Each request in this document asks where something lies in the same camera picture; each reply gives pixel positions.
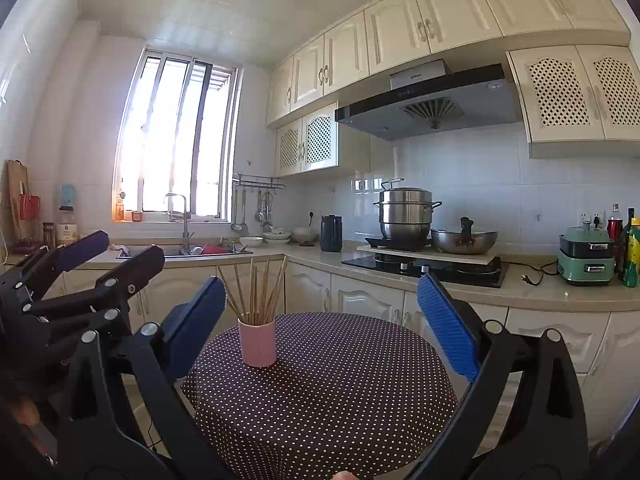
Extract brown polka dot tablecloth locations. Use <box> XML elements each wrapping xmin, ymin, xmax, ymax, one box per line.
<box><xmin>182</xmin><ymin>312</ymin><xmax>458</xmax><ymax>479</ymax></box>

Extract steel steamer pot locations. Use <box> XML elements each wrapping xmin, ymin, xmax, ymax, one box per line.
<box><xmin>374</xmin><ymin>178</ymin><xmax>442</xmax><ymax>243</ymax></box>

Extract cream upper cabinets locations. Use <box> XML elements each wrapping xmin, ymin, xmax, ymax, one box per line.
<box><xmin>266</xmin><ymin>0</ymin><xmax>631</xmax><ymax>177</ymax></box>

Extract green oil bottle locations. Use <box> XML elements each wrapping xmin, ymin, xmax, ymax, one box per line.
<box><xmin>624</xmin><ymin>217</ymin><xmax>640</xmax><ymax>288</ymax></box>

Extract chrome sink faucet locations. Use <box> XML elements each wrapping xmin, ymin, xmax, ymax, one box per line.
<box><xmin>166</xmin><ymin>192</ymin><xmax>192</xmax><ymax>255</ymax></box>

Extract person left hand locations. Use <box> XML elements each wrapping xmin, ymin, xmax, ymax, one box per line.
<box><xmin>9</xmin><ymin>396</ymin><xmax>40</xmax><ymax>427</ymax></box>

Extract person right hand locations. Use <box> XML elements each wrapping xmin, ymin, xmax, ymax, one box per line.
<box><xmin>331</xmin><ymin>471</ymin><xmax>358</xmax><ymax>480</ymax></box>

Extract black gas stove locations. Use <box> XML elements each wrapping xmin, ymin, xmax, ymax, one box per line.
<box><xmin>342</xmin><ymin>238</ymin><xmax>509</xmax><ymax>288</ymax></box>

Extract cream cabinets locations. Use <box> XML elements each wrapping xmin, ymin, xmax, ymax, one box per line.
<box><xmin>266</xmin><ymin>0</ymin><xmax>631</xmax><ymax>177</ymax></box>
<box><xmin>129</xmin><ymin>252</ymin><xmax>639</xmax><ymax>443</ymax></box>

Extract black electric kettle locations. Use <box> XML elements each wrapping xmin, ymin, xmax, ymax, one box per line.
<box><xmin>320</xmin><ymin>214</ymin><xmax>343</xmax><ymax>252</ymax></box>

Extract seasoning bottle teal cap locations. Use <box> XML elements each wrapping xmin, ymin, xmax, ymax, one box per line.
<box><xmin>55</xmin><ymin>183</ymin><xmax>78</xmax><ymax>246</ymax></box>

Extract cream lower cabinets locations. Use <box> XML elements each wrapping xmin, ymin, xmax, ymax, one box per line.
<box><xmin>129</xmin><ymin>252</ymin><xmax>639</xmax><ymax>443</ymax></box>

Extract wall utensil rack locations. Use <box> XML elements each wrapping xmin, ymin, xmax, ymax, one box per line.
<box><xmin>231</xmin><ymin>174</ymin><xmax>285</xmax><ymax>235</ymax></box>

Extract kitchen window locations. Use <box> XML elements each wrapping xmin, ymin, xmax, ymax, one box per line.
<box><xmin>112</xmin><ymin>49</ymin><xmax>242</xmax><ymax>223</ymax></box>

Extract pink cup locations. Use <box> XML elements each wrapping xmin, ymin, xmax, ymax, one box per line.
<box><xmin>238</xmin><ymin>321</ymin><xmax>277</xmax><ymax>368</ymax></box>

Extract steel sink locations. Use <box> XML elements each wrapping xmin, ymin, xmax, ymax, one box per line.
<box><xmin>112</xmin><ymin>244</ymin><xmax>252</xmax><ymax>259</ymax></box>

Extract wooden chopstick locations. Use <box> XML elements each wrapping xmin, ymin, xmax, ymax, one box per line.
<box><xmin>257</xmin><ymin>259</ymin><xmax>270</xmax><ymax>325</ymax></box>
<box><xmin>253</xmin><ymin>266</ymin><xmax>259</xmax><ymax>325</ymax></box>
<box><xmin>248</xmin><ymin>258</ymin><xmax>256</xmax><ymax>325</ymax></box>
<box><xmin>265</xmin><ymin>270</ymin><xmax>282</xmax><ymax>324</ymax></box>
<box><xmin>265</xmin><ymin>257</ymin><xmax>288</xmax><ymax>323</ymax></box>
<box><xmin>218</xmin><ymin>266</ymin><xmax>244</xmax><ymax>321</ymax></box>
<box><xmin>233</xmin><ymin>263</ymin><xmax>246</xmax><ymax>321</ymax></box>

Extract green electric cooker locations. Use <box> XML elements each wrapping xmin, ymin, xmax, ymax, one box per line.
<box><xmin>556</xmin><ymin>226</ymin><xmax>615</xmax><ymax>285</ymax></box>

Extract dark wine bottle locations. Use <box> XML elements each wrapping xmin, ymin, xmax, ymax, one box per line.
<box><xmin>618</xmin><ymin>207</ymin><xmax>636</xmax><ymax>282</ymax></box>

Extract wooden cutting board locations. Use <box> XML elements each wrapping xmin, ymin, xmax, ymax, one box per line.
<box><xmin>6</xmin><ymin>159</ymin><xmax>32</xmax><ymax>243</ymax></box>

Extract black range hood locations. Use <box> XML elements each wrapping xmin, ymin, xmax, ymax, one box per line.
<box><xmin>334</xmin><ymin>64</ymin><xmax>521</xmax><ymax>141</ymax></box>

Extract steel wok black handle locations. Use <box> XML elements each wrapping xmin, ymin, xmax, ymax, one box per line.
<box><xmin>431</xmin><ymin>217</ymin><xmax>498</xmax><ymax>255</ymax></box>

